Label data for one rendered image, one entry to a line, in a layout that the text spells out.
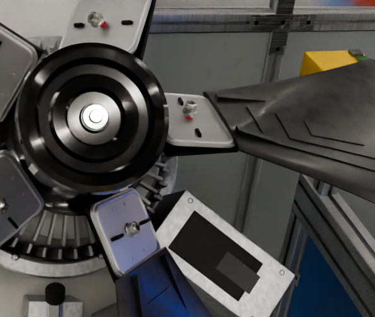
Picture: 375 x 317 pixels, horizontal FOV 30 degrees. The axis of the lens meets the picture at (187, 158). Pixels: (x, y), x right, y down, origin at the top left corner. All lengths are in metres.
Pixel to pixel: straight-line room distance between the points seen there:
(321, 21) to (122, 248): 1.00
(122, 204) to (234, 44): 0.87
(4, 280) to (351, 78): 0.44
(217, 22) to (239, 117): 0.79
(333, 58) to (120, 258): 0.61
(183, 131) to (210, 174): 0.99
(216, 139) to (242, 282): 0.18
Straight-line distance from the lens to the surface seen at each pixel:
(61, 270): 0.78
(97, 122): 0.54
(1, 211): 0.59
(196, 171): 1.57
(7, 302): 0.81
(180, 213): 0.71
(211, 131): 0.61
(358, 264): 1.08
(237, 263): 0.72
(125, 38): 0.60
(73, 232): 0.70
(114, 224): 0.59
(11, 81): 0.60
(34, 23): 0.85
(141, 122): 0.56
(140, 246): 0.61
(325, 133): 0.66
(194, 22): 1.40
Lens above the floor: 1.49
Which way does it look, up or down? 33 degrees down
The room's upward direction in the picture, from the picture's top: 8 degrees clockwise
